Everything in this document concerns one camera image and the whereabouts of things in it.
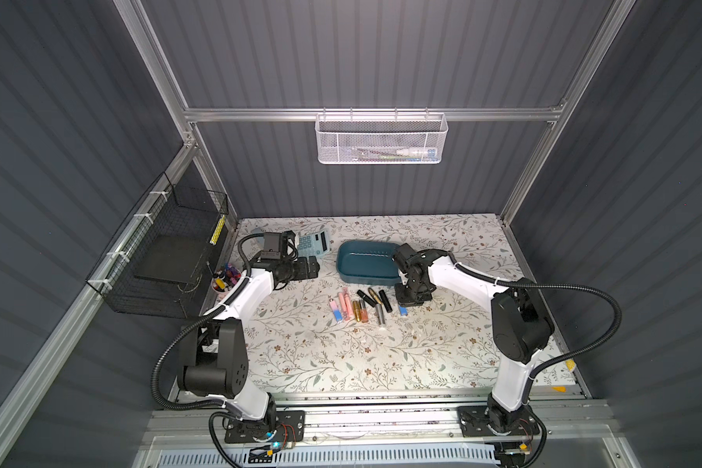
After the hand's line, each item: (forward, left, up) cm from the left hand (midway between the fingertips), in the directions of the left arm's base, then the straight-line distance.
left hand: (309, 268), depth 90 cm
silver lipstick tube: (-9, -23, -12) cm, 27 cm away
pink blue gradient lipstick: (-9, -8, -12) cm, 17 cm away
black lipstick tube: (-5, -25, -12) cm, 28 cm away
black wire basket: (-11, +35, +16) cm, 40 cm away
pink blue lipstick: (-9, -30, -12) cm, 34 cm away
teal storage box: (+12, -19, -13) cm, 26 cm away
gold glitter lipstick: (-9, -15, -12) cm, 21 cm away
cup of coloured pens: (-4, +25, +1) cm, 25 cm away
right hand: (-8, -31, -7) cm, 33 cm away
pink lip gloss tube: (-7, -12, -12) cm, 18 cm away
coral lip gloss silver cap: (-10, -18, -12) cm, 23 cm away
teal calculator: (+20, +1, -11) cm, 23 cm away
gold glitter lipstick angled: (-3, -21, -11) cm, 24 cm away
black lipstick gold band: (-4, -18, -11) cm, 22 cm away
